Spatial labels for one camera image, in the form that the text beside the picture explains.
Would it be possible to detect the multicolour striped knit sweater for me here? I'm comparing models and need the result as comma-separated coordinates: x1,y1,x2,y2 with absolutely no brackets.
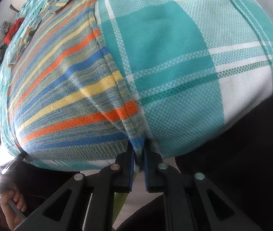
7,0,145,171

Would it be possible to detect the person's left hand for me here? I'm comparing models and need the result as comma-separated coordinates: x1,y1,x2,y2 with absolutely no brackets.
0,182,28,231

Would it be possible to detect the teal plaid bedspread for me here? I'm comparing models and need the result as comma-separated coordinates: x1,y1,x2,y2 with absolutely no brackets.
0,0,273,158

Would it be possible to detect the red garment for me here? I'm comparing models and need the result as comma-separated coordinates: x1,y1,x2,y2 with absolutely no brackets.
3,17,24,45

